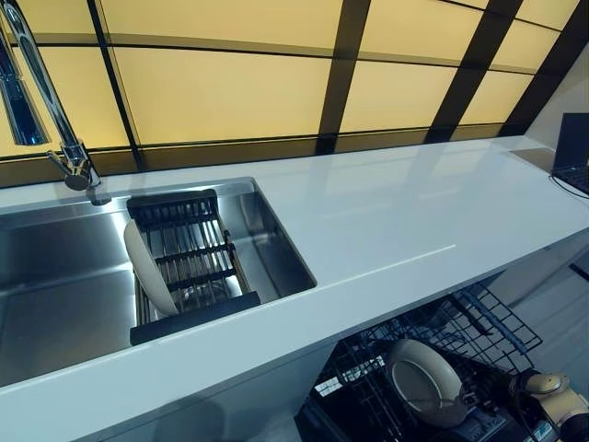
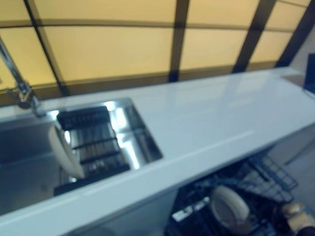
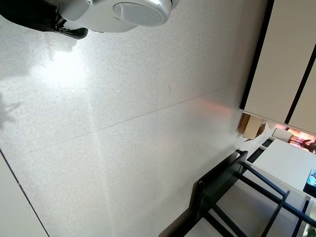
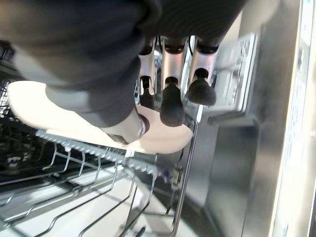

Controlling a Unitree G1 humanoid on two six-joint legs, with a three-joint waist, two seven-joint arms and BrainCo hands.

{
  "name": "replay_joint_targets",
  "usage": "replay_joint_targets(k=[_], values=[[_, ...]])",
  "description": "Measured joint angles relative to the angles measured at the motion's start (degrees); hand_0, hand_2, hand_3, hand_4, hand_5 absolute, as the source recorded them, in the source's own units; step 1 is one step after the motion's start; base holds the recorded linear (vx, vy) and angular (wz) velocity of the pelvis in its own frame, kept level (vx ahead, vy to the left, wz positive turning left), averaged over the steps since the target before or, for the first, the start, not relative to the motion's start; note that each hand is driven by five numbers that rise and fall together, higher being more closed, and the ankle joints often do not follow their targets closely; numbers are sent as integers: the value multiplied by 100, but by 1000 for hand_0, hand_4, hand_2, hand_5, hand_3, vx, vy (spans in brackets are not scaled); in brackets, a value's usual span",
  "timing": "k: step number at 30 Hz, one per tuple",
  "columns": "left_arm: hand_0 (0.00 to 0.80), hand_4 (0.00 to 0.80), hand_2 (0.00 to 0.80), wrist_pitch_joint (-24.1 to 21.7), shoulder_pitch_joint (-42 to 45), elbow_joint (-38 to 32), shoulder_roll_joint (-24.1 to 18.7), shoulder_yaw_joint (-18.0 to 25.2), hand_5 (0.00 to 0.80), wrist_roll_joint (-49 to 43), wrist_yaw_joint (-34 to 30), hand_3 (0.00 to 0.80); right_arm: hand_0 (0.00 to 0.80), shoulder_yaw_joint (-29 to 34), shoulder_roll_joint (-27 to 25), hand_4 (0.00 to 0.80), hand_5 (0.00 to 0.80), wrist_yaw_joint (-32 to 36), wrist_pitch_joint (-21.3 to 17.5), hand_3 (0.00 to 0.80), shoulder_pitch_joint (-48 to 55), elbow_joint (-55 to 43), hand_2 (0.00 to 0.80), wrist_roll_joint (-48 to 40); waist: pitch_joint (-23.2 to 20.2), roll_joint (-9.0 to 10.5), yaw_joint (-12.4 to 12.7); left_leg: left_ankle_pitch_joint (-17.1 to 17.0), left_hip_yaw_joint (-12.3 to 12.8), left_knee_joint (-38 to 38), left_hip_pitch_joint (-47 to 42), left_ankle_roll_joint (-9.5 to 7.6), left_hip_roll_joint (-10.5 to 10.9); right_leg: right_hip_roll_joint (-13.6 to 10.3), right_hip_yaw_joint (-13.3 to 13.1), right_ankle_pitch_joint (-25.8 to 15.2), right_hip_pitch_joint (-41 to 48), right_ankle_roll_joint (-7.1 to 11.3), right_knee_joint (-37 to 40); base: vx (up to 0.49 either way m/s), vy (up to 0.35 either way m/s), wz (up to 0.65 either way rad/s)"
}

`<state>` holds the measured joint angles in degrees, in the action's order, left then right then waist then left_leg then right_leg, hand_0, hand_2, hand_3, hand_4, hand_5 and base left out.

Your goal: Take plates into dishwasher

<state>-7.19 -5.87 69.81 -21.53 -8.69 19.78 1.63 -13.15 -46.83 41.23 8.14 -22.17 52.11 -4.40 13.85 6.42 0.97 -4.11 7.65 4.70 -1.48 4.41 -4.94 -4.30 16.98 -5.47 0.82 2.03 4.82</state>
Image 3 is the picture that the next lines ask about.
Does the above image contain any brown cardboard box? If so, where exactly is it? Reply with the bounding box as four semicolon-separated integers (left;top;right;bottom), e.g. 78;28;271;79
236;113;266;141

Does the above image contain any white cylinder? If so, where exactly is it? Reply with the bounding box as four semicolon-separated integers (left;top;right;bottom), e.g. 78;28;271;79
272;128;293;143

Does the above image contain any white table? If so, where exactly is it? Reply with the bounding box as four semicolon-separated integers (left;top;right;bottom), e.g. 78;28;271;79
246;138;316;196

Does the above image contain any red patterned surface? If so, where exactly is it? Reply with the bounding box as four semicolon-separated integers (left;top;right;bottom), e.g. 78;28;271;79
274;124;316;155

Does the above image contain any black robot foot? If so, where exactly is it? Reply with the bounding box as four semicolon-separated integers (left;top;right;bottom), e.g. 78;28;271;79
0;0;89;40

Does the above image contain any blue lit screen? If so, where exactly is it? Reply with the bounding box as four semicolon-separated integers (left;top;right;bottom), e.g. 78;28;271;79
303;168;316;198

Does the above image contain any black metal frame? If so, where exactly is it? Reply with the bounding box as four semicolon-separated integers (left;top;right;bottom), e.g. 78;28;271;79
158;149;316;237

